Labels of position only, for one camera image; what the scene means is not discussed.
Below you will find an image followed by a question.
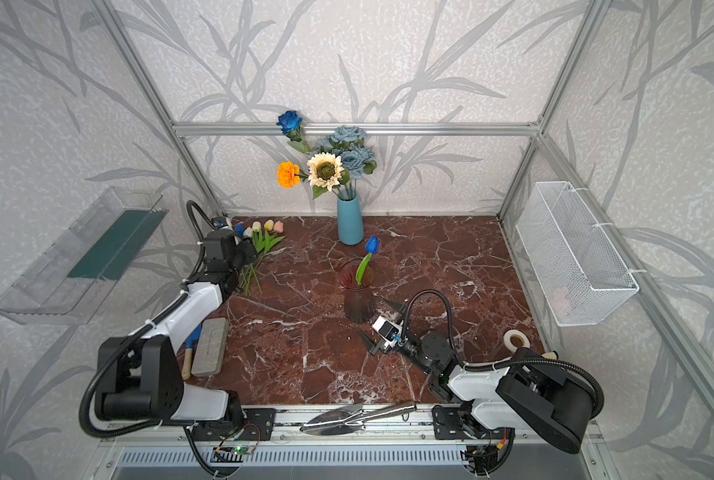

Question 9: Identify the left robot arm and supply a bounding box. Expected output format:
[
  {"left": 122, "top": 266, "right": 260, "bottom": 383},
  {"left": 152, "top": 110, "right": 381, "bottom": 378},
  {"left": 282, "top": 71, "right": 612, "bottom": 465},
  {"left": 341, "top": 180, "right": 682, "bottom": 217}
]
[{"left": 79, "top": 221, "right": 257, "bottom": 438}]

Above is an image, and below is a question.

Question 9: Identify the orange marigold flower stem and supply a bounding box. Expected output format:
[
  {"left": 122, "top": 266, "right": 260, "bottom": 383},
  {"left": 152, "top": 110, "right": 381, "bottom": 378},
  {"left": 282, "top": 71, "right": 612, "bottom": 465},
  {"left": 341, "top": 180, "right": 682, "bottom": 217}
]
[{"left": 277, "top": 161, "right": 309, "bottom": 189}]

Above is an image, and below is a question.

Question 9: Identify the blue hand shovel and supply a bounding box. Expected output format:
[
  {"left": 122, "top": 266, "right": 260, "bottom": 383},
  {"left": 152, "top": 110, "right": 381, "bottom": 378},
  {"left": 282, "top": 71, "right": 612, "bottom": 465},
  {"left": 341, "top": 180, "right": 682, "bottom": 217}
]
[{"left": 181, "top": 324, "right": 203, "bottom": 380}]

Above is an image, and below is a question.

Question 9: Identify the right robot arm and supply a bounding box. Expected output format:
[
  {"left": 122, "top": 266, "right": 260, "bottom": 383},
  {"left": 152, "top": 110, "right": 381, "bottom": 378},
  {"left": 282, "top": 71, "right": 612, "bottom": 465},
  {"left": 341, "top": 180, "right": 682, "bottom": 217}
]
[{"left": 361, "top": 289, "right": 605, "bottom": 454}]

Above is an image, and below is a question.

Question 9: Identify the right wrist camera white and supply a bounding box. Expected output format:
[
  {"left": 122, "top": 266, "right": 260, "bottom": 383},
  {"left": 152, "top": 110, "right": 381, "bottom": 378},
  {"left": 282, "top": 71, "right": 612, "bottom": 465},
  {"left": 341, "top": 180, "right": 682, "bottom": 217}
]
[{"left": 372, "top": 315, "right": 407, "bottom": 353}]

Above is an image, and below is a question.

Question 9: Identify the silver metal trowel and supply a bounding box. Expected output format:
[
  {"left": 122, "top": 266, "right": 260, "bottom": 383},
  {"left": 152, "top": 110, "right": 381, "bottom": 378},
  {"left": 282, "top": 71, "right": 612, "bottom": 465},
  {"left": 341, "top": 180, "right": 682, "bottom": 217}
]
[{"left": 300, "top": 401, "right": 417, "bottom": 436}]

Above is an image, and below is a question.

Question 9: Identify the clear plastic wall shelf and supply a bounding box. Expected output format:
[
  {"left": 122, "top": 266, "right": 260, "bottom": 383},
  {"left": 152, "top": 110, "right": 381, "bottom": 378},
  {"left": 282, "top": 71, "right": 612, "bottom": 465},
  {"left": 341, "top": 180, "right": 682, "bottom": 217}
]
[{"left": 0, "top": 187, "right": 168, "bottom": 325}]

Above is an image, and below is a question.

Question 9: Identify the beige sunflower stem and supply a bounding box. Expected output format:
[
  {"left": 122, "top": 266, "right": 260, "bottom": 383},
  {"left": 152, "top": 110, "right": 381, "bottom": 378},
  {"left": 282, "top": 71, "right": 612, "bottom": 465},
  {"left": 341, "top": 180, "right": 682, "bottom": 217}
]
[{"left": 307, "top": 153, "right": 351, "bottom": 199}]

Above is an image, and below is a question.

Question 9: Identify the tulip bunch multicoloured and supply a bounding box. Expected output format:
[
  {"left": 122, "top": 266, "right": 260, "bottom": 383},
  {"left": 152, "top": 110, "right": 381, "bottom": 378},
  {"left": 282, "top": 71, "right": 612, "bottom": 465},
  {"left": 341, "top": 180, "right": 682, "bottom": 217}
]
[{"left": 234, "top": 219, "right": 285, "bottom": 297}]

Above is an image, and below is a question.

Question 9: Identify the white wire mesh basket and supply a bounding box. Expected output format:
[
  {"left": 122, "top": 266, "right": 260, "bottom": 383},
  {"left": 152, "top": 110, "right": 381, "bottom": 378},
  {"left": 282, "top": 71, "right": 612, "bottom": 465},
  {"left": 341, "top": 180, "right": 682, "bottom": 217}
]
[{"left": 517, "top": 181, "right": 640, "bottom": 327}]

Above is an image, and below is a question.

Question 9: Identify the light blue rose bouquet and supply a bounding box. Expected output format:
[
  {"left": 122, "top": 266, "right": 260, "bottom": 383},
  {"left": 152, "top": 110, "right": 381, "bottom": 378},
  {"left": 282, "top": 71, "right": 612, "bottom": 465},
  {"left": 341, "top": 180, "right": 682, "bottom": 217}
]
[{"left": 312, "top": 125, "right": 377, "bottom": 200}]

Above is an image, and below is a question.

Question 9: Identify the red glass vase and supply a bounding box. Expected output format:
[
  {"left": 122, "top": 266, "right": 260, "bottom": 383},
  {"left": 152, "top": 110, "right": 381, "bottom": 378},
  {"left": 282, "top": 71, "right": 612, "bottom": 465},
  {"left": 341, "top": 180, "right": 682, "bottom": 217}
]
[{"left": 338, "top": 259, "right": 376, "bottom": 323}]

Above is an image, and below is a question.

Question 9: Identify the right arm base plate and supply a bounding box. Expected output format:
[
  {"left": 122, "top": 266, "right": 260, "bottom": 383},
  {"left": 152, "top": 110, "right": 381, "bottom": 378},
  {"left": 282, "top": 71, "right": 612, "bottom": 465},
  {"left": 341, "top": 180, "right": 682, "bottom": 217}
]
[{"left": 432, "top": 405, "right": 505, "bottom": 441}]

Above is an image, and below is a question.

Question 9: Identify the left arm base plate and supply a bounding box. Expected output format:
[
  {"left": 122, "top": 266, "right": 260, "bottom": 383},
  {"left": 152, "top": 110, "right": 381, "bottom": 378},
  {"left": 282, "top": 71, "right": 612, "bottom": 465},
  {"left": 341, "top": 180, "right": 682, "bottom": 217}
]
[{"left": 192, "top": 408, "right": 277, "bottom": 442}]

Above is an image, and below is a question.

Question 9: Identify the teal cylindrical vase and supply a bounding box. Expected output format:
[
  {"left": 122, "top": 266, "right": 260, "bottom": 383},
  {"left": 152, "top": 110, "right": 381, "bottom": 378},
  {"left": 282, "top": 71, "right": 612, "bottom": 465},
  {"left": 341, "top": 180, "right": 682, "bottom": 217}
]
[{"left": 337, "top": 196, "right": 365, "bottom": 246}]

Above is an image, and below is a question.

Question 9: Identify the dark blue rose stem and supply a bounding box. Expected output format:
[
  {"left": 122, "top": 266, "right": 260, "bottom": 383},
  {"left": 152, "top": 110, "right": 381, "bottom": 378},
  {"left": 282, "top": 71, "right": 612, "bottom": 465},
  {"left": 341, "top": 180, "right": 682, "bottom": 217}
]
[{"left": 277, "top": 110, "right": 312, "bottom": 155}]

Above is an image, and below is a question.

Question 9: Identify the white tape roll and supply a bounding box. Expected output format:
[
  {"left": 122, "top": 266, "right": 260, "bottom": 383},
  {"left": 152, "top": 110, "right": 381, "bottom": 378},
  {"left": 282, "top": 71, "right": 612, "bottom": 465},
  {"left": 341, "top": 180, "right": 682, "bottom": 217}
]
[{"left": 503, "top": 329, "right": 531, "bottom": 353}]

